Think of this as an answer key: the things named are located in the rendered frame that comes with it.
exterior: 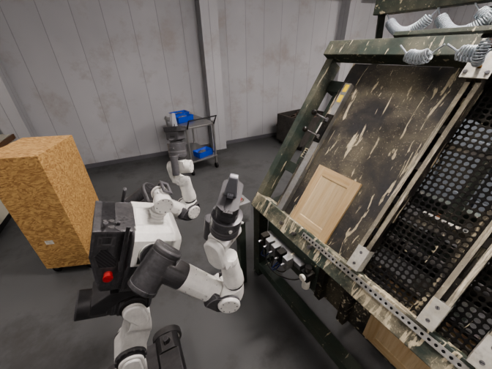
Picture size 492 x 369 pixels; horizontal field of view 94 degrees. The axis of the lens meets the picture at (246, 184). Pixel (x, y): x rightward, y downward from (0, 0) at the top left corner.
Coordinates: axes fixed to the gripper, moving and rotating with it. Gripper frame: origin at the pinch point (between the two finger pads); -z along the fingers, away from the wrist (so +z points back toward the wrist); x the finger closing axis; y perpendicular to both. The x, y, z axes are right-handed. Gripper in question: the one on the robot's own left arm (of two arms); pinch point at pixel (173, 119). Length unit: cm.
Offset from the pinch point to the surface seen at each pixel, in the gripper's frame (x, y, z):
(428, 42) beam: 103, -77, -28
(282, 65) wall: -122, -443, -115
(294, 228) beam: 41, -53, 73
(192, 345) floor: -24, -10, 162
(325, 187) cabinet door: 57, -65, 46
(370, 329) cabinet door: 88, -57, 135
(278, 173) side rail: 17, -84, 43
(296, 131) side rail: 30, -90, 12
